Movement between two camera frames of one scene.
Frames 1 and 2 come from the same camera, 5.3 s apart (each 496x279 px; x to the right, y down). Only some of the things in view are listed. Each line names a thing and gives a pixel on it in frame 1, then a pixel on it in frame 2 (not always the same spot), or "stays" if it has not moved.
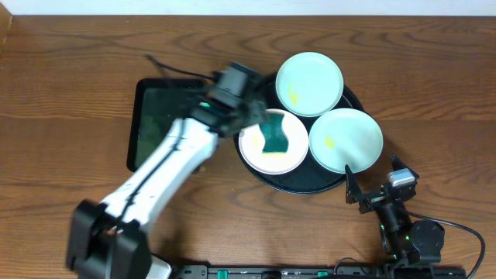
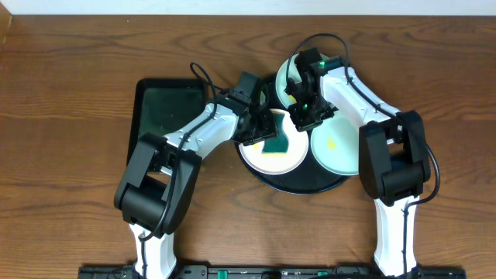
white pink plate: x=251 y=143 stays
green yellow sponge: x=276 y=140 stays
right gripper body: x=373 y=198 → x=314 y=117
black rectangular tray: x=157 y=104 stays
